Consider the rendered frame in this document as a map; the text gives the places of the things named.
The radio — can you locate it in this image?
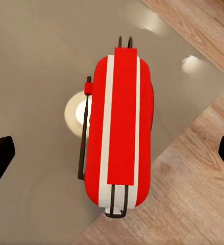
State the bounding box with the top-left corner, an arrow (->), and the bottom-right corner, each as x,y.
78,36 -> 154,219

